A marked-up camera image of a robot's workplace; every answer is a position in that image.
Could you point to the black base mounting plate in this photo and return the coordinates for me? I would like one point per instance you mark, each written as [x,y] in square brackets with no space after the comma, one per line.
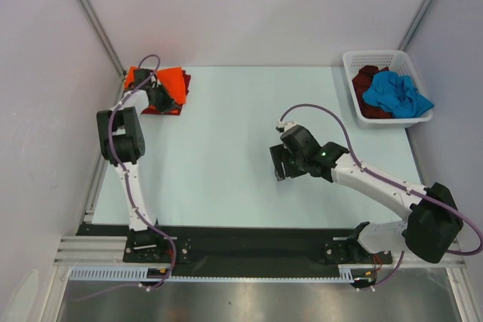
[259,248]

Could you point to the dark red shirt in basket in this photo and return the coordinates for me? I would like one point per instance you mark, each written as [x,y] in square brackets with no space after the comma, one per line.
[361,83]

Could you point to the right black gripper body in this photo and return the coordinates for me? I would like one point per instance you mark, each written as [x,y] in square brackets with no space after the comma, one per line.
[281,164]

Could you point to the white slotted cable duct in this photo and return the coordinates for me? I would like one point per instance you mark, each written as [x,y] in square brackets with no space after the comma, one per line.
[151,275]

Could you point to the right aluminium frame post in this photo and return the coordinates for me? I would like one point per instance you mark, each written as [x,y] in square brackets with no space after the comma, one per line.
[415,24]

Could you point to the aluminium frame post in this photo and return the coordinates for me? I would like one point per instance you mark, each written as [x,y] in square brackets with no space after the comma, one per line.
[415,24]
[97,27]

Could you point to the left aluminium frame post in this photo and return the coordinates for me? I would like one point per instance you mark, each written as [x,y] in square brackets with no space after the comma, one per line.
[97,27]

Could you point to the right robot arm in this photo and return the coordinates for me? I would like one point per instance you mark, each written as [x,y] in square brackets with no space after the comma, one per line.
[427,225]

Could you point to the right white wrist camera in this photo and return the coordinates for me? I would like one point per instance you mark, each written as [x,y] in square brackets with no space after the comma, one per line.
[283,126]

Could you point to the orange t shirt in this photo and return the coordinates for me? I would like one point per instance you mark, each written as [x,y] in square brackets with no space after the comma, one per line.
[129,82]

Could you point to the folded dark red shirt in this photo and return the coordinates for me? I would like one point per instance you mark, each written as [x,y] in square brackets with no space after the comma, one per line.
[176,81]

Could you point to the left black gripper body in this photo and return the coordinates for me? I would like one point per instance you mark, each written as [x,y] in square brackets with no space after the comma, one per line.
[162,100]

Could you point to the white plastic basket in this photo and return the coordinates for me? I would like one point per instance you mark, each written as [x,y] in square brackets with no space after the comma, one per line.
[396,61]

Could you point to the blue crumpled t shirt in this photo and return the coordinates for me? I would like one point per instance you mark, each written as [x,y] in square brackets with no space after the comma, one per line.
[396,94]

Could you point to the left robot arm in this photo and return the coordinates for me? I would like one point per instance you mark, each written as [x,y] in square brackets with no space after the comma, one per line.
[122,144]

